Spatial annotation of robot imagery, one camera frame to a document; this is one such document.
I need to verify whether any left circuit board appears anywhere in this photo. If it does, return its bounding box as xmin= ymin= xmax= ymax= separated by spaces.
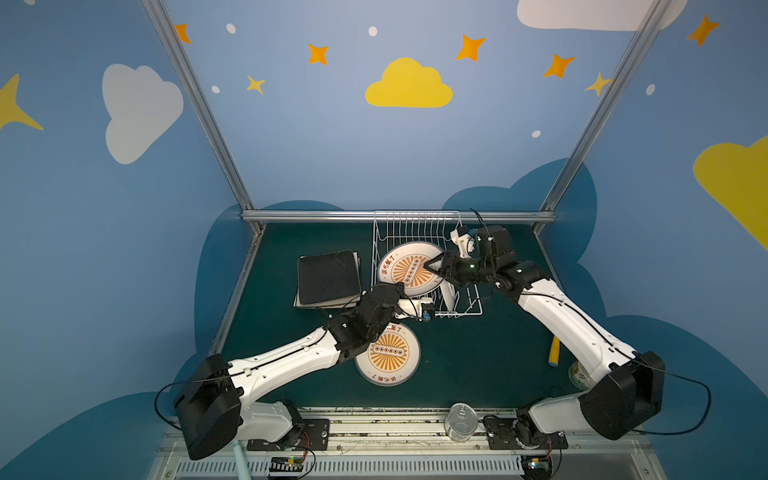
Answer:
xmin=267 ymin=456 xmax=305 ymax=477

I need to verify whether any aluminium frame rail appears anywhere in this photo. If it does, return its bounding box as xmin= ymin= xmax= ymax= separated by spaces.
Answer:
xmin=241 ymin=210 xmax=556 ymax=224

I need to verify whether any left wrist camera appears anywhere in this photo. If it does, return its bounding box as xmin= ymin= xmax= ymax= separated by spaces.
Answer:
xmin=394 ymin=297 xmax=436 ymax=322

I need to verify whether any circuit board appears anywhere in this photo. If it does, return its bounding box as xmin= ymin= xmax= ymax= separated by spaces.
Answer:
xmin=521 ymin=456 xmax=553 ymax=480
xmin=267 ymin=456 xmax=305 ymax=477

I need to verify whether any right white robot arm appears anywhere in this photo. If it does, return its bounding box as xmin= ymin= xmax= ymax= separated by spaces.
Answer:
xmin=423 ymin=226 xmax=665 ymax=449

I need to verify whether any yellow handled brush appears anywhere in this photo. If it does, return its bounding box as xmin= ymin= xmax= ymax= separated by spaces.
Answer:
xmin=547 ymin=336 xmax=561 ymax=367

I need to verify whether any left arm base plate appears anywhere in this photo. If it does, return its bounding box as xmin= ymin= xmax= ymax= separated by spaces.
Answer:
xmin=246 ymin=419 xmax=330 ymax=452

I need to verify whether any light blue spatula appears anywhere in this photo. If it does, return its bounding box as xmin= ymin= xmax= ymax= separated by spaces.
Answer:
xmin=233 ymin=441 xmax=251 ymax=480

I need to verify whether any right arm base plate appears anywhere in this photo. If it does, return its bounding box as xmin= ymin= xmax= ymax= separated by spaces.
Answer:
xmin=482 ymin=415 xmax=568 ymax=450

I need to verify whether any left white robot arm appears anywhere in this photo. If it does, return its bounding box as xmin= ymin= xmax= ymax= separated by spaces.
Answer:
xmin=173 ymin=283 xmax=434 ymax=460

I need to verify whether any black square plate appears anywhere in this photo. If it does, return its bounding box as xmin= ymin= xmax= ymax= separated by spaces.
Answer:
xmin=296 ymin=249 xmax=362 ymax=306

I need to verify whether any white wire dish rack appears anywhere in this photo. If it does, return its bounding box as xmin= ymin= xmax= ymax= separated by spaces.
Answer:
xmin=371 ymin=219 xmax=483 ymax=318

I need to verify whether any right circuit board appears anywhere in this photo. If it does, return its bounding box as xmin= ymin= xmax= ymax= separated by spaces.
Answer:
xmin=521 ymin=456 xmax=553 ymax=480

